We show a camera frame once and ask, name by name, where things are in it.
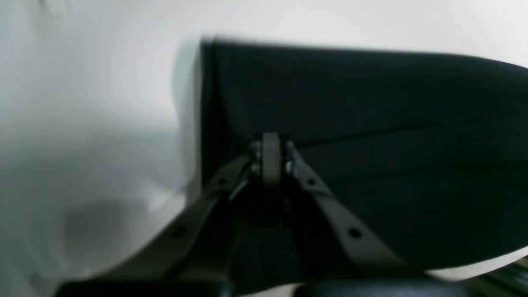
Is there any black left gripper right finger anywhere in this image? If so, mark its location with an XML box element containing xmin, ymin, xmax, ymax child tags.
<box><xmin>283</xmin><ymin>141</ymin><xmax>434</xmax><ymax>297</ymax></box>

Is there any black T-shirt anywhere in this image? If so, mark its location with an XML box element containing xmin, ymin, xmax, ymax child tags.
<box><xmin>200</xmin><ymin>40</ymin><xmax>527</xmax><ymax>270</ymax></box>

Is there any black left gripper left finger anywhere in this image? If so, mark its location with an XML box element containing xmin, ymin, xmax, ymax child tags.
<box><xmin>54</xmin><ymin>140</ymin><xmax>264</xmax><ymax>297</ymax></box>

